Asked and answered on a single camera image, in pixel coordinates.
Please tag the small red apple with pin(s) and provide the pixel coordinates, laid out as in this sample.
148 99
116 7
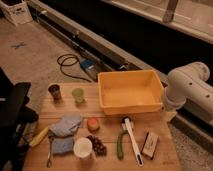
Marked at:
93 124

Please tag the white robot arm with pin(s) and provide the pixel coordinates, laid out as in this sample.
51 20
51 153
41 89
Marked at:
189 82

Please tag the green plastic cup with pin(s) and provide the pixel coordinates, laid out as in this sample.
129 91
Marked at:
78 95

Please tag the dark metal cup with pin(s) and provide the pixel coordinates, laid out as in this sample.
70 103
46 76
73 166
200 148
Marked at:
55 92

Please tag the white paper cup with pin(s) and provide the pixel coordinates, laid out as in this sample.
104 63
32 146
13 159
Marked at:
82 148

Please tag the yellow plastic bin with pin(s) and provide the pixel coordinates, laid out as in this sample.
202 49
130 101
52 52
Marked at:
130 92

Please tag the blue power box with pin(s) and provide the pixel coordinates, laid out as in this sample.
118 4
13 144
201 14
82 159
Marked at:
87 64

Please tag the blue cloth upper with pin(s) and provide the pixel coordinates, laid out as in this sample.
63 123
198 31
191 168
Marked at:
67 125

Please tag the blue cloth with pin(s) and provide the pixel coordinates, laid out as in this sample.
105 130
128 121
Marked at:
62 145
67 125

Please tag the green cucumber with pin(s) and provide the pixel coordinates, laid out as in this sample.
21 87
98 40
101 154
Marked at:
120 154

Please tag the bunch of dark grapes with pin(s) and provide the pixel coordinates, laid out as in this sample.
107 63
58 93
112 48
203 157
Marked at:
97 145

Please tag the blue cloth lower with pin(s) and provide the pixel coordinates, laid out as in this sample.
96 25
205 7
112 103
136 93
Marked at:
62 145

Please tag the black and white eraser block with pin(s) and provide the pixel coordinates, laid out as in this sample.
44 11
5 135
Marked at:
150 144

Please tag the yellow banana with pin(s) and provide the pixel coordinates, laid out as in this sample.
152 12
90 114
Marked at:
39 137

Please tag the black chair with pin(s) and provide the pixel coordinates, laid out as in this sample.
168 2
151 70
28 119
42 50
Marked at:
14 115

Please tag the white cardboard box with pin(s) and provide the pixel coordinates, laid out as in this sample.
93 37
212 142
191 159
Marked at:
17 14

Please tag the white handled brush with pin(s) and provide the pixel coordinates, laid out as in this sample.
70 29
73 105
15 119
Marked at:
127 126

